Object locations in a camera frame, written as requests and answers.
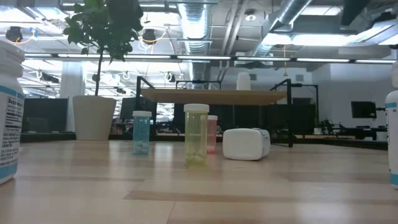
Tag blue pill vial white cap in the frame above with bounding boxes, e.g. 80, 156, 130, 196
132, 110, 153, 156

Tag yellow pill vial white cap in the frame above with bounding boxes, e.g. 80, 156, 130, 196
183, 103, 210, 167

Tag yellow hanging pull cord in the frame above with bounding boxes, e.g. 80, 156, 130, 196
282, 45, 289, 78

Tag leafy tree in white pot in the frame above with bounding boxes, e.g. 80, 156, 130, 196
63, 0, 144, 141

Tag rectangular ceiling light panel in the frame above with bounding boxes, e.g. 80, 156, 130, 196
262, 32, 355, 47

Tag black ceiling cable reel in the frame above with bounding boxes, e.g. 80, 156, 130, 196
5, 26, 35, 44
141, 26, 169, 46

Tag long linear ceiling light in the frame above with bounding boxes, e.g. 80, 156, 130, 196
24, 53, 397, 65

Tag white supplement bottle blue label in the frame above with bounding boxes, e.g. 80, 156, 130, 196
384, 60, 398, 189
0, 39, 25, 185
222, 127, 272, 162

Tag dark office partition screens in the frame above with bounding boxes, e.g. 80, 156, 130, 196
22, 98, 69, 134

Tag pink pill vial white cap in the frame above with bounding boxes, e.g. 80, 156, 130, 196
206, 114, 219, 154

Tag round silver air duct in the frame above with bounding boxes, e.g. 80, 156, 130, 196
248, 0, 313, 58
176, 0, 216, 82

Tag wooden table background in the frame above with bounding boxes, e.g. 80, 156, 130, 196
136, 76, 320, 149

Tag clear pill vial white cap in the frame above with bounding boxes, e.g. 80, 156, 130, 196
236, 72, 251, 91

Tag black monitor on arm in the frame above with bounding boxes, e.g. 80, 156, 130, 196
350, 101, 377, 119

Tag black rear table rail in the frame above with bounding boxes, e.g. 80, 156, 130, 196
20, 132, 389, 151

